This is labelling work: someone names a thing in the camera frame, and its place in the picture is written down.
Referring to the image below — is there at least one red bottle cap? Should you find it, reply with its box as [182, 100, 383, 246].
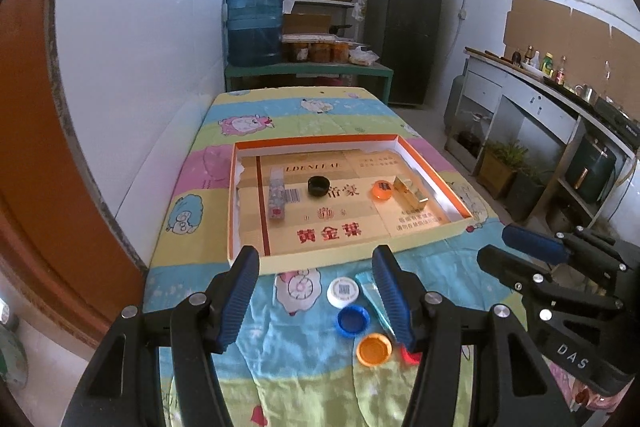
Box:
[400, 346, 422, 366]

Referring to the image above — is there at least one orange bottle cap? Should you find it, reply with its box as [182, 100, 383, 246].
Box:
[356, 333, 393, 367]

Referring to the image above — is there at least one teal rectangular box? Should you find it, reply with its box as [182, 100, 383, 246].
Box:
[355, 271, 396, 339]

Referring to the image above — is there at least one blue bottle cap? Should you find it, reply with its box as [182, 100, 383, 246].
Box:
[335, 305, 370, 338]

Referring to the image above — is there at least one white QR code cap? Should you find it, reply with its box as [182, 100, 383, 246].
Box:
[326, 277, 360, 309]

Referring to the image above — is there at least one gold rectangular box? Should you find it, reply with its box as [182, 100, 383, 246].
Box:
[394, 176, 428, 210]

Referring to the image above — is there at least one person right hand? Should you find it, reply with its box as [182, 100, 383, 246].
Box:
[572, 381, 629, 413]

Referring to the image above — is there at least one white kitchen counter cabinet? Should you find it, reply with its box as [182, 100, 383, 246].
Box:
[446, 50, 639, 243]

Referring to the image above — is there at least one potted green plant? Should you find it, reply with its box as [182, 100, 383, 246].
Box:
[477, 141, 528, 199]

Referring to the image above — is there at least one colourful cartoon sheep quilt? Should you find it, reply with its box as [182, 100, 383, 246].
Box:
[144, 88, 525, 426]

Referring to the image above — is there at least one small orange cap with label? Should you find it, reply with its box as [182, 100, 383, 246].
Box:
[370, 180, 394, 202]

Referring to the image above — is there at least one orange rimmed cardboard tray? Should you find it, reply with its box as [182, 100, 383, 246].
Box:
[227, 134, 474, 274]

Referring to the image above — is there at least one patterned grey slim box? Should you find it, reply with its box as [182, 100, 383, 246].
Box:
[268, 168, 286, 220]

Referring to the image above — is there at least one brown wooden door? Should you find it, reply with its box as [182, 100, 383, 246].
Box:
[1, 0, 144, 353]

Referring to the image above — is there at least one black bottle cap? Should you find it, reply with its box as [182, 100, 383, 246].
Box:
[307, 176, 331, 198]

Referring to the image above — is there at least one green metal bench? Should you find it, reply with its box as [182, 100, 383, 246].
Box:
[224, 62, 394, 104]

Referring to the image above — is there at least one dark green refrigerator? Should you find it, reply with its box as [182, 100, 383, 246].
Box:
[363, 0, 442, 106]

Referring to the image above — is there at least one blue water jug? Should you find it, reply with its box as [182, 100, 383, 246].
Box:
[226, 0, 284, 67]

